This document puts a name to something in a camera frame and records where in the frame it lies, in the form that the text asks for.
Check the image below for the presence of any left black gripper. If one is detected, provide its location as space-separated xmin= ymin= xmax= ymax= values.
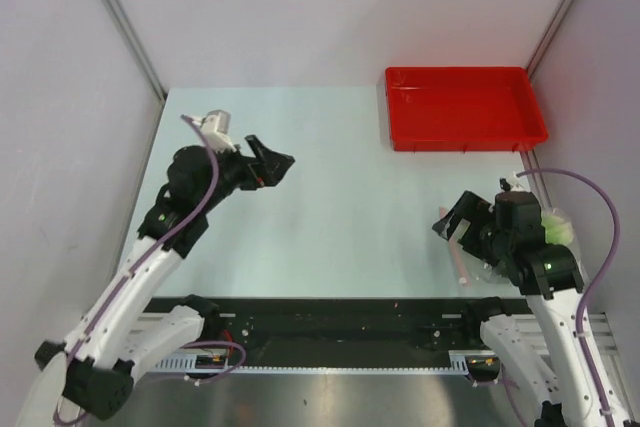
xmin=197 ymin=135 xmax=294 ymax=213

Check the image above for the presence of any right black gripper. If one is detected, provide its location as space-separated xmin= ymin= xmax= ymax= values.
xmin=432 ymin=189 xmax=511 ymax=266

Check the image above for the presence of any clear zip top bag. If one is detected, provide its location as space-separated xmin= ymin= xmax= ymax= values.
xmin=448 ymin=207 xmax=587 ymax=287

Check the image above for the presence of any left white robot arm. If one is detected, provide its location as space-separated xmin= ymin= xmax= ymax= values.
xmin=17 ymin=135 xmax=295 ymax=426

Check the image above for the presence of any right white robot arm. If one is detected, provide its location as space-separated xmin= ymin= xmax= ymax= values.
xmin=432 ymin=190 xmax=636 ymax=426

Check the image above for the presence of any green fake lettuce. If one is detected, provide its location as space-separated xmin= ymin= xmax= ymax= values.
xmin=542 ymin=213 xmax=575 ymax=246

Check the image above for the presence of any red plastic tray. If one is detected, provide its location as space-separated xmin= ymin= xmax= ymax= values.
xmin=385 ymin=66 xmax=548 ymax=153

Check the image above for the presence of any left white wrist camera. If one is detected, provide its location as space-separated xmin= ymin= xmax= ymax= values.
xmin=192 ymin=109 xmax=237 ymax=153

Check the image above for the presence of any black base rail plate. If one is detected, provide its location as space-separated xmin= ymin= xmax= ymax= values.
xmin=134 ymin=296 xmax=531 ymax=356

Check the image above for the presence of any white cable duct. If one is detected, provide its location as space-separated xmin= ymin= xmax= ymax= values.
xmin=149 ymin=349 xmax=501 ymax=376

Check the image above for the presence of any left aluminium corner post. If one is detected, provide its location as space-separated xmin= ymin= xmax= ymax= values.
xmin=101 ymin=0 xmax=168 ymax=105

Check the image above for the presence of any aluminium corner post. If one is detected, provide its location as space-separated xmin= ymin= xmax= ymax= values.
xmin=525 ymin=0 xmax=577 ymax=80
xmin=101 ymin=0 xmax=168 ymax=105

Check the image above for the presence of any right aluminium corner post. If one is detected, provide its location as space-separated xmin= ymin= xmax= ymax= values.
xmin=525 ymin=0 xmax=577 ymax=80

